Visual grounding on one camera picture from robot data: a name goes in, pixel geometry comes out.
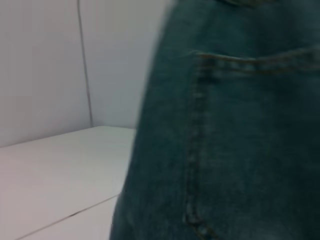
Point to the blue denim shorts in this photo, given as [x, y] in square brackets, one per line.
[225, 137]

